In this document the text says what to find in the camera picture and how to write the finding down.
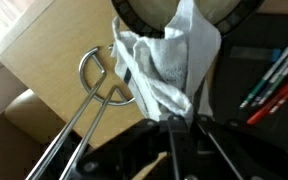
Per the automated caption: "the red marker pen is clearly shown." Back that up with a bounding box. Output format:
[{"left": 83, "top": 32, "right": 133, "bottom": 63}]
[{"left": 247, "top": 82, "right": 288, "bottom": 125}]

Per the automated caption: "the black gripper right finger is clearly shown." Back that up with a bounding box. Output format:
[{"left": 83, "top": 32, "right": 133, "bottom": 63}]
[{"left": 192, "top": 115, "right": 288, "bottom": 180}]

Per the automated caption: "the green marker pen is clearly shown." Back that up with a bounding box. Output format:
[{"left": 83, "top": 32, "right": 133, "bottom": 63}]
[{"left": 239, "top": 45, "right": 288, "bottom": 109}]

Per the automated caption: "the white towel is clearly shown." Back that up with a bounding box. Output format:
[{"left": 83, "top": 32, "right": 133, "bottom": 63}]
[{"left": 110, "top": 0, "right": 222, "bottom": 123}]

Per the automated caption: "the blue marker pen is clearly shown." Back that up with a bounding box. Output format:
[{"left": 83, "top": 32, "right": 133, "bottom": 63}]
[{"left": 256, "top": 56, "right": 288, "bottom": 105}]

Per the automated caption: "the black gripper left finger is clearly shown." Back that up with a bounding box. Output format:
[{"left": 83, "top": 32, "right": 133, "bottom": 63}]
[{"left": 72, "top": 115, "right": 184, "bottom": 180}]

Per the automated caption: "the black rimmed bowl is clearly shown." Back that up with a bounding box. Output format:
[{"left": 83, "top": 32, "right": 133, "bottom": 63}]
[{"left": 111, "top": 0, "right": 264, "bottom": 39}]

